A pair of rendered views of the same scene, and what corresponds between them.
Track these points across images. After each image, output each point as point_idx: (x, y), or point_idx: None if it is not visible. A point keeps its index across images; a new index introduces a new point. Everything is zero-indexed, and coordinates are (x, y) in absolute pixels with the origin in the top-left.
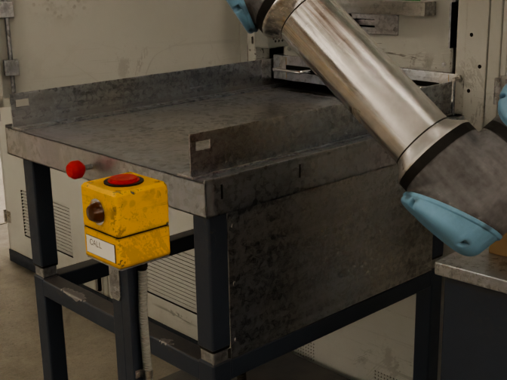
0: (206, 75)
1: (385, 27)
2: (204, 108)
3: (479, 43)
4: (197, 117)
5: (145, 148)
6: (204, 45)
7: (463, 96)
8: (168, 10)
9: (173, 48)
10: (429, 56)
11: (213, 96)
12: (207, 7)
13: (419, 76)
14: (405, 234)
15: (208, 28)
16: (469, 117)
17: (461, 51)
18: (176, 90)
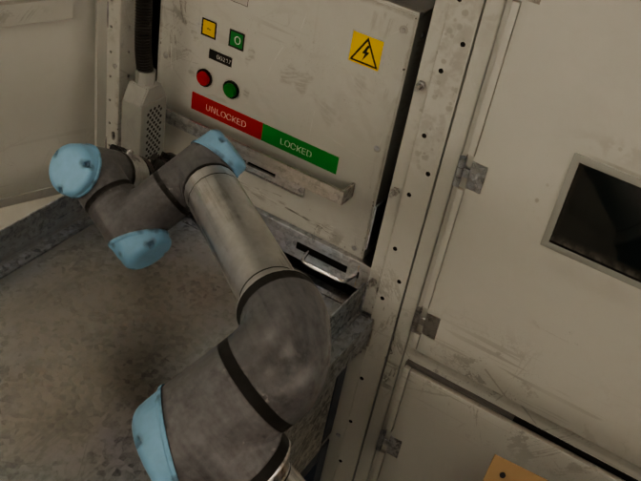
0: (58, 207)
1: (289, 183)
2: (63, 283)
3: (403, 260)
4: (60, 323)
5: (14, 458)
6: (50, 140)
7: (376, 300)
8: (1, 107)
9: (9, 150)
10: (339, 233)
11: (69, 236)
12: (53, 97)
13: (323, 251)
14: (300, 446)
15: (55, 120)
16: (379, 322)
17: (380, 258)
18: (21, 239)
